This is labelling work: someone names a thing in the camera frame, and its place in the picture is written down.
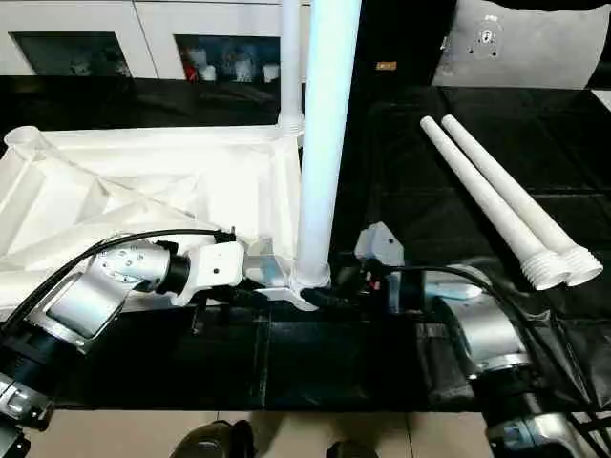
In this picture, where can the white plastic table top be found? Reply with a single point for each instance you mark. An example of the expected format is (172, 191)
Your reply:
(143, 191)

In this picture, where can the white plastic table leg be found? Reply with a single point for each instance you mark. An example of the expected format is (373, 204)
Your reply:
(516, 181)
(291, 57)
(325, 124)
(487, 196)

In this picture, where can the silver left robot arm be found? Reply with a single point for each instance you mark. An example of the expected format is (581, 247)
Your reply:
(76, 305)

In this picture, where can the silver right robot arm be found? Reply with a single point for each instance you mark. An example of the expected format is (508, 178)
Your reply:
(487, 334)

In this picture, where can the black work mat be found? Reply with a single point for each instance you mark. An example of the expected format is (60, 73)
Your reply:
(143, 372)

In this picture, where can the small yellow label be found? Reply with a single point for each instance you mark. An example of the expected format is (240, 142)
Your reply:
(386, 66)

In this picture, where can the black cabinet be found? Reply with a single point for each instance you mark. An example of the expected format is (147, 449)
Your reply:
(401, 33)

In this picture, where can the light grey cushion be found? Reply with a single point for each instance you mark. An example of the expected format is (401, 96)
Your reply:
(535, 43)

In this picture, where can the white glass-door cabinet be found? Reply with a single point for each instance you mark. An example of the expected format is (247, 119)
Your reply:
(95, 33)

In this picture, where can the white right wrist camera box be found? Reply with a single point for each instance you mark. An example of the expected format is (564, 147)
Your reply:
(380, 243)

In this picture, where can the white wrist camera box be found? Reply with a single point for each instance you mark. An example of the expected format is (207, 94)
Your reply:
(380, 243)
(212, 269)

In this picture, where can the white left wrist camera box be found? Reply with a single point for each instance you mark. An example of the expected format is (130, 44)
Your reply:
(212, 269)

